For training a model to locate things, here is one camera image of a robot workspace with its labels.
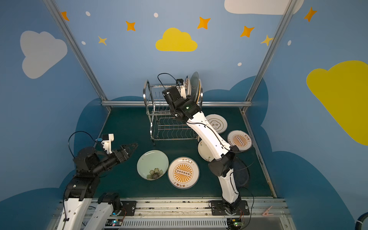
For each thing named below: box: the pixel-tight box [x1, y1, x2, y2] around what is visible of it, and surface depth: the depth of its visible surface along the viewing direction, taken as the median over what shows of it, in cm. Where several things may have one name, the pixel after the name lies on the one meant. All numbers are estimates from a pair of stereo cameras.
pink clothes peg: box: [261, 205, 274, 217], surface depth 75 cm
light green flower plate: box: [136, 149, 170, 181], surface depth 90 cm
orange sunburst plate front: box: [167, 156, 200, 190], surface depth 88 cm
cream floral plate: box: [197, 139, 215, 162], surface depth 95 cm
